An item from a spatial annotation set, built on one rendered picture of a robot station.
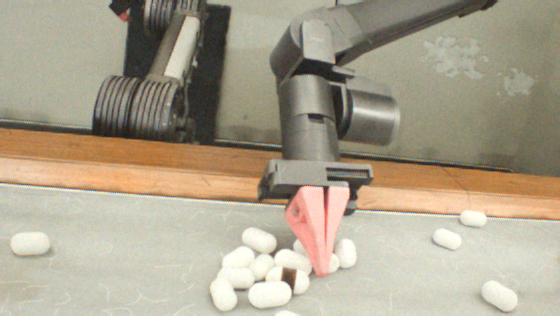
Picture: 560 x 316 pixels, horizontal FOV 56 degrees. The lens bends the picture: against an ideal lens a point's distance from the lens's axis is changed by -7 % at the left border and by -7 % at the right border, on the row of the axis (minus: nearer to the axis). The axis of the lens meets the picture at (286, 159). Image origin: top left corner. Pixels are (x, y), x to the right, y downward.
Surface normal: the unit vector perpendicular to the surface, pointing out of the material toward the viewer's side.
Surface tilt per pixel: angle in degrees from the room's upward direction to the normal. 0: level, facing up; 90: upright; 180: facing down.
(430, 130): 90
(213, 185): 45
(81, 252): 0
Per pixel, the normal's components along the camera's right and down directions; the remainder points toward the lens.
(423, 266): 0.16, -0.92
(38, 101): 0.16, 0.36
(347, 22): 0.39, -0.33
